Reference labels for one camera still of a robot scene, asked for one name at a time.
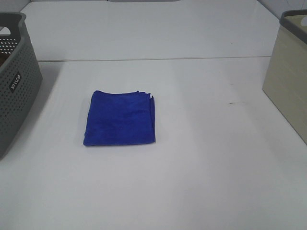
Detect beige plastic bin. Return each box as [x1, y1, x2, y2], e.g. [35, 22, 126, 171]
[262, 9, 307, 141]

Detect blue towel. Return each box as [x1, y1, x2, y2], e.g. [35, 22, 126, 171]
[83, 91, 155, 146]

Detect grey perforated plastic basket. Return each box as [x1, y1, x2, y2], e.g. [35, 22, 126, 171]
[0, 12, 42, 157]

